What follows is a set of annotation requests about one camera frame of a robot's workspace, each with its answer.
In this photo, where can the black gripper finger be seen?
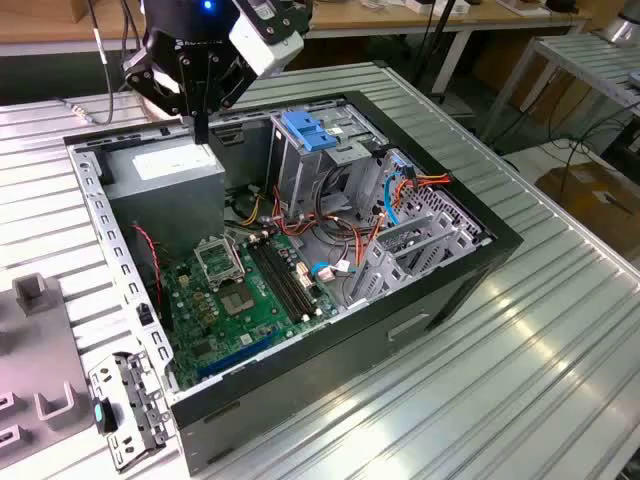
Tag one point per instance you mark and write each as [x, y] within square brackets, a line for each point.
[137, 75]
[232, 85]

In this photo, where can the black RAM slot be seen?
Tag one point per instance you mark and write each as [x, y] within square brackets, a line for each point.
[291, 280]
[275, 282]

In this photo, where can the metal card retention bracket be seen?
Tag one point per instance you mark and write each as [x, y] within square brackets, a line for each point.
[145, 400]

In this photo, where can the metal slat side table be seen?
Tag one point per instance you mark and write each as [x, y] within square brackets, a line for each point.
[575, 55]

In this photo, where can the metal optical drive cage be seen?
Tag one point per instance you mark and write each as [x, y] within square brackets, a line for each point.
[295, 175]

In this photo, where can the metal disk bay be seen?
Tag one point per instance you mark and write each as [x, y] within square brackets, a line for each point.
[425, 240]

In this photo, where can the CPU socket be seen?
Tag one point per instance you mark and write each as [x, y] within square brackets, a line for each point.
[235, 300]

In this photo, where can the blue black bracket latch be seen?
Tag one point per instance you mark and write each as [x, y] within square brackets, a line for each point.
[100, 415]

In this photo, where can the black open PC case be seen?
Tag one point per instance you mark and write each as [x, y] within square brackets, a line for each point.
[325, 370]

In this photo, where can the brown cardboard box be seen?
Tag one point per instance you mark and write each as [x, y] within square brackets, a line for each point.
[585, 195]

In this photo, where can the grey power supply unit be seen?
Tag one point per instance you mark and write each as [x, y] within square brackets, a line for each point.
[165, 200]

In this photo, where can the green motherboard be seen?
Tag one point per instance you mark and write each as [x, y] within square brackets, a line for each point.
[200, 320]

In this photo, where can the blue plastic drive latch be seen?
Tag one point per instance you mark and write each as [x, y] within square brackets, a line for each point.
[310, 132]

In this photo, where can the grey parts rack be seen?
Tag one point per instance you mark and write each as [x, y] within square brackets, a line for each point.
[40, 345]

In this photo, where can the blue expansion slot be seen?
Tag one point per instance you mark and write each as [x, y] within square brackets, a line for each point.
[235, 359]

